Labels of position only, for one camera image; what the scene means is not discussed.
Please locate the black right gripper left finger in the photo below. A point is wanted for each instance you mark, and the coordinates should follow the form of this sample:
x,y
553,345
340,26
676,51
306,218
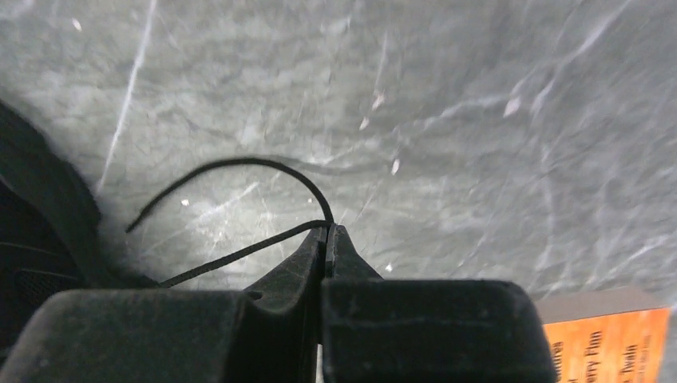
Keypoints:
x,y
265,333

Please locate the orange book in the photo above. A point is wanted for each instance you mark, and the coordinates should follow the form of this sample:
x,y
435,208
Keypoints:
x,y
616,335

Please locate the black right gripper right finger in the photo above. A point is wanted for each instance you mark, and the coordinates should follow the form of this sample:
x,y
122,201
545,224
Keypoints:
x,y
404,330

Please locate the black shoe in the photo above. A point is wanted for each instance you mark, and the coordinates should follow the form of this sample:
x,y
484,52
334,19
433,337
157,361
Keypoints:
x,y
49,229

